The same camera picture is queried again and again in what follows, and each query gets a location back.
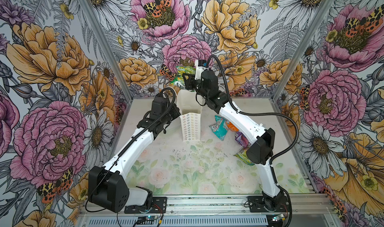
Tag aluminium corner post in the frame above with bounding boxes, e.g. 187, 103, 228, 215
78, 0, 133, 104
271, 0, 335, 101

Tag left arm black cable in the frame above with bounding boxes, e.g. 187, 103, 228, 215
84, 87, 177, 213

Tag right green circuit board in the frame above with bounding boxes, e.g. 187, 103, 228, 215
272, 214, 286, 222

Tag left aluminium corner post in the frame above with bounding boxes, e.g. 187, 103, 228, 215
78, 0, 133, 104

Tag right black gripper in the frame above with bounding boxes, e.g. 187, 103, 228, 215
182, 73, 210, 99

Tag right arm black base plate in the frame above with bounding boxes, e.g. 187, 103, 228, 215
247, 196, 291, 213

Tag green circuit board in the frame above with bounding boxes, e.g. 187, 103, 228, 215
135, 216, 159, 225
272, 214, 286, 222

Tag white paper bag with dots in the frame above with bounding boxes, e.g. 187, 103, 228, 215
177, 89, 203, 142

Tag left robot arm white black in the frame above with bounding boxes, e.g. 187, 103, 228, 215
88, 95, 180, 213

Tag orange snack packet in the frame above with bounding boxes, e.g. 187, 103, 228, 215
226, 121, 239, 132

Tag left green circuit board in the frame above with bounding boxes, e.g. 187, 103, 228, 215
135, 216, 159, 225

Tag green yellow Fox's candy packet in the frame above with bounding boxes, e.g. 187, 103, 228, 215
170, 66, 196, 89

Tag teal snack packet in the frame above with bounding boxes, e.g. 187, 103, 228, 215
210, 115, 229, 141

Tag aluminium mounting rail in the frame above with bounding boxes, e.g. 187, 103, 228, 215
78, 193, 334, 216

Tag right aluminium corner post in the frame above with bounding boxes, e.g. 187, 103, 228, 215
271, 0, 335, 101

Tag purple snack packet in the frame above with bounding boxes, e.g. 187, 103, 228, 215
235, 131, 250, 148

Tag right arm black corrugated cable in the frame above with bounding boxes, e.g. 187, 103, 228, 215
205, 54, 300, 165

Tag white vented cable duct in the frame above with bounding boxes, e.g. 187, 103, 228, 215
83, 215, 268, 227

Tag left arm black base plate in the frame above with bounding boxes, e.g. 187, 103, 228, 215
124, 197, 168, 214

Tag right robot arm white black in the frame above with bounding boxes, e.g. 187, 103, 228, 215
182, 69, 286, 212

